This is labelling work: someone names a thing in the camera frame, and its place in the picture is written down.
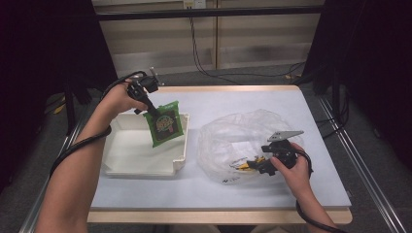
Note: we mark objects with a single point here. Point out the white wall socket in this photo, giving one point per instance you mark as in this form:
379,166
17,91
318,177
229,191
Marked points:
194,4

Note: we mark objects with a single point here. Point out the black horizontal bar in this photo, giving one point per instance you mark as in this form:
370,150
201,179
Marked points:
194,13

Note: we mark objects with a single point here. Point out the black curtain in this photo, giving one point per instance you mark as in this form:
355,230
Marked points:
372,48
42,48

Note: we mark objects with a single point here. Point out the black stand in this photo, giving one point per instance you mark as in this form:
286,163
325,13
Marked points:
69,110

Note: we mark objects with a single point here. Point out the green snack packet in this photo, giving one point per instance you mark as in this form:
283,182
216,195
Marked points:
165,126

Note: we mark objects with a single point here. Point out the white plastic tray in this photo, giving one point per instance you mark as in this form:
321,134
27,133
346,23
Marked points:
136,152

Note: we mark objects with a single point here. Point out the metal floor rail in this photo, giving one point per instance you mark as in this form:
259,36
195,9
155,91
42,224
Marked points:
366,184
39,200

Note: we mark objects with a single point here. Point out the wooden table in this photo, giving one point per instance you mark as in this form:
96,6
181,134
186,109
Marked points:
194,216

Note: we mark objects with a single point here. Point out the clear plastic bag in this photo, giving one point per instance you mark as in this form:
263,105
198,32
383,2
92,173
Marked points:
226,139

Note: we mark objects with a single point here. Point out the white table mat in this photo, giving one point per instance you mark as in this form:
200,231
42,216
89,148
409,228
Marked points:
226,197

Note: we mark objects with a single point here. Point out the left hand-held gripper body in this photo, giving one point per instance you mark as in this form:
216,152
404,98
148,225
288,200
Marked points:
145,85

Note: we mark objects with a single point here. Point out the person's right hand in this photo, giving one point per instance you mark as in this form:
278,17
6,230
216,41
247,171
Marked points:
298,178

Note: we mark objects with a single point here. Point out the person's left hand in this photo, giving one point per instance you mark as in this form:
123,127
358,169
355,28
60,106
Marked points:
118,100

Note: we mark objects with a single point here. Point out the yellow snack packet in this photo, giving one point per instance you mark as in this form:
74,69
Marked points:
243,166

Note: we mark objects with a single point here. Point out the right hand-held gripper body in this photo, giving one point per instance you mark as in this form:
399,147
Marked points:
285,149

